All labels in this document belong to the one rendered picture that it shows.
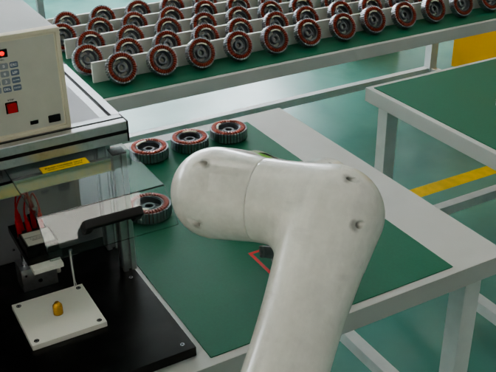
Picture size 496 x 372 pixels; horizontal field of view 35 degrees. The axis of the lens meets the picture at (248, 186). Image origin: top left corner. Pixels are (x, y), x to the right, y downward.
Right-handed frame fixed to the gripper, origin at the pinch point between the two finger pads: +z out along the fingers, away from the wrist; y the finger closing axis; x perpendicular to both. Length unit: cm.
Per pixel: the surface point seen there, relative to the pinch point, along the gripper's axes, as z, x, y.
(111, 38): 137, 76, -45
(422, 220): 14.0, 3.1, 34.3
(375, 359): 52, -39, 30
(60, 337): -20, -13, -50
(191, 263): 4.2, -2.5, -23.5
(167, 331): -19.7, -13.3, -29.8
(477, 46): 292, 92, 169
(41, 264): -16, 1, -54
